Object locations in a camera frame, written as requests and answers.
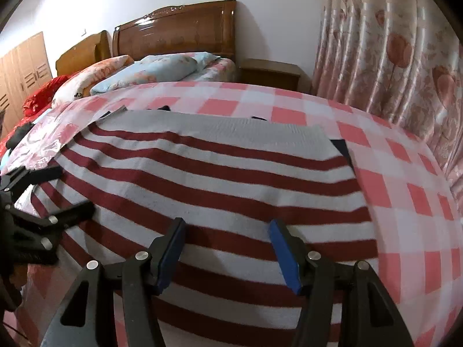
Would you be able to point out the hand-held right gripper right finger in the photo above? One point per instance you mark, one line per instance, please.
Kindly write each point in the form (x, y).
(285, 256)

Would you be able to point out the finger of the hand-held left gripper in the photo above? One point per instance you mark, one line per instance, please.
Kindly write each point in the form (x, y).
(36, 175)
(68, 217)

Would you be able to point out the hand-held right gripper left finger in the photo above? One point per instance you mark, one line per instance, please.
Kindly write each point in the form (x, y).
(170, 256)

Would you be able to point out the red grey striped sweater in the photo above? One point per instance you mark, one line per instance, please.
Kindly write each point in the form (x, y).
(217, 188)

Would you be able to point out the shiny pink floral quilt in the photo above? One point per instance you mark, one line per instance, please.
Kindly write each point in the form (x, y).
(36, 144)

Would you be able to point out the dark cloth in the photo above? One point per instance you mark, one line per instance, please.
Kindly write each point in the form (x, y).
(20, 135)

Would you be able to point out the red folded quilt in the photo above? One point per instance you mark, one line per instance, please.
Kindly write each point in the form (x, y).
(39, 97)

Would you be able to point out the wooden wardrobe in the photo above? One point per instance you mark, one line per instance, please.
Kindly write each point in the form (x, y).
(25, 76)

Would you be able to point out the orange floral pillow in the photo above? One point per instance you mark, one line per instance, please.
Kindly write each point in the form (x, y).
(90, 76)

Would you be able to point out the small wooden headboard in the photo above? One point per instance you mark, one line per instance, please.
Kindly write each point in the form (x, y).
(83, 56)

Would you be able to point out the pink checked bed sheet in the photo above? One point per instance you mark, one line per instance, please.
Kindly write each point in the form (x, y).
(398, 173)

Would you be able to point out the light blue floral pillow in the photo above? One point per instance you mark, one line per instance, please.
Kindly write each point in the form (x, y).
(159, 70)

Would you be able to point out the wooden nightstand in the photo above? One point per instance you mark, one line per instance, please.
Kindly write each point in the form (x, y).
(269, 74)

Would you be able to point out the large wooden headboard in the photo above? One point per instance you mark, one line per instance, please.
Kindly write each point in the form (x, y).
(177, 29)

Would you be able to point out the floral tulip curtain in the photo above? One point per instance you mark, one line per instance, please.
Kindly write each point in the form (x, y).
(390, 61)

